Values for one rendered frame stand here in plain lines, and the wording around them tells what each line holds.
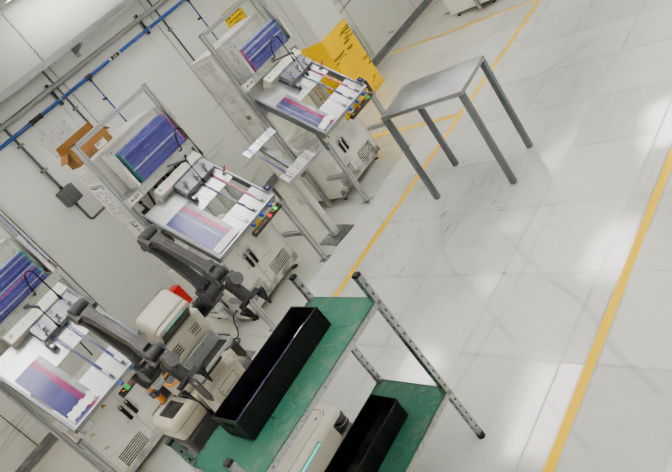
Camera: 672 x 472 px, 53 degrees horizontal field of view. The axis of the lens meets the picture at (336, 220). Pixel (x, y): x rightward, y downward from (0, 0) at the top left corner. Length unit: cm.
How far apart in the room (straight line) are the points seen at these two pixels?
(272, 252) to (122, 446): 183
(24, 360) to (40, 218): 197
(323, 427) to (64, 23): 465
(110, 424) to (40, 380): 59
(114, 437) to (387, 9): 667
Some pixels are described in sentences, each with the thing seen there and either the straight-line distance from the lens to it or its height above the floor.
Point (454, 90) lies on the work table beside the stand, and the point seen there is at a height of 80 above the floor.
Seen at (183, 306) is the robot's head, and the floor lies 130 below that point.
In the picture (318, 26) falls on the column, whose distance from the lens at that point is 783.
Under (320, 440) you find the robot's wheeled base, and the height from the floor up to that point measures 25.
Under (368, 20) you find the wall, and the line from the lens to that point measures 920.
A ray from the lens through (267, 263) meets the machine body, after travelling 545.
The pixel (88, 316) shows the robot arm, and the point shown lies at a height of 158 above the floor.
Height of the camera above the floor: 240
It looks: 24 degrees down
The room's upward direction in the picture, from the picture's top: 37 degrees counter-clockwise
